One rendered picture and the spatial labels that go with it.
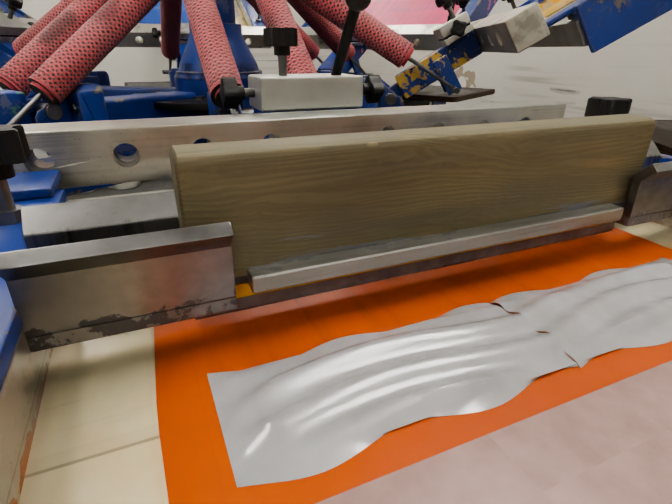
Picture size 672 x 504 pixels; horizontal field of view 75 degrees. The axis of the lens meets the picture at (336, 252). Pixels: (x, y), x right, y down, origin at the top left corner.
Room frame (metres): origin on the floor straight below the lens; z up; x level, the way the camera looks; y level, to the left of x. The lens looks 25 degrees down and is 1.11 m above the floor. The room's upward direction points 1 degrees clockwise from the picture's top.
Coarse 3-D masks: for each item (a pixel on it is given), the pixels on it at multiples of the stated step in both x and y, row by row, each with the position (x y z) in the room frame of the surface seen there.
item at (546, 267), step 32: (512, 256) 0.32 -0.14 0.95; (544, 256) 0.32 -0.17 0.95; (576, 256) 0.32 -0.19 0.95; (608, 256) 0.32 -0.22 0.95; (640, 256) 0.32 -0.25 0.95; (480, 288) 0.27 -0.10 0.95; (512, 288) 0.27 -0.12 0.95; (544, 288) 0.27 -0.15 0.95; (608, 352) 0.20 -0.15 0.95; (640, 352) 0.20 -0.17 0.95; (608, 384) 0.17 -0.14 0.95; (640, 384) 0.17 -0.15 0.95
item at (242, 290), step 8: (600, 224) 0.35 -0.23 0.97; (560, 232) 0.33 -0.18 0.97; (520, 240) 0.32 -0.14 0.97; (480, 248) 0.30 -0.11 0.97; (440, 256) 0.29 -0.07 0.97; (400, 264) 0.27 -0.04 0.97; (360, 272) 0.26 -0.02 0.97; (320, 280) 0.25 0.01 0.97; (240, 288) 0.23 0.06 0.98; (248, 288) 0.23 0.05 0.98; (280, 288) 0.24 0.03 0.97; (240, 296) 0.23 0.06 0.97
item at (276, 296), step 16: (608, 224) 0.36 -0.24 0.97; (528, 240) 0.32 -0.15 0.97; (544, 240) 0.33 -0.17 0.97; (560, 240) 0.34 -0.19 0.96; (448, 256) 0.29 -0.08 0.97; (464, 256) 0.29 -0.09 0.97; (480, 256) 0.30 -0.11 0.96; (368, 272) 0.26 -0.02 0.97; (384, 272) 0.27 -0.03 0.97; (400, 272) 0.27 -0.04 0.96; (416, 272) 0.28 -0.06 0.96; (288, 288) 0.24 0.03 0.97; (304, 288) 0.24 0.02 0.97; (320, 288) 0.25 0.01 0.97; (336, 288) 0.25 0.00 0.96; (240, 304) 0.23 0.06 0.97; (256, 304) 0.23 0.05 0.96
